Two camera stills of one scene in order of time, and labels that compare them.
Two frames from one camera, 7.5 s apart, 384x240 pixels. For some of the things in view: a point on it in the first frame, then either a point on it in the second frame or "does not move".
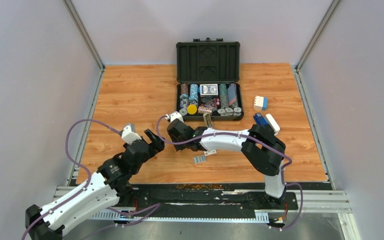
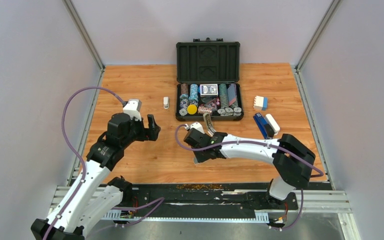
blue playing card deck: x=210 y=90 does not move
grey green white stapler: x=208 y=120 does not move
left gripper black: x=157 y=145 to x=151 y=133
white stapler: x=273 y=124 does not move
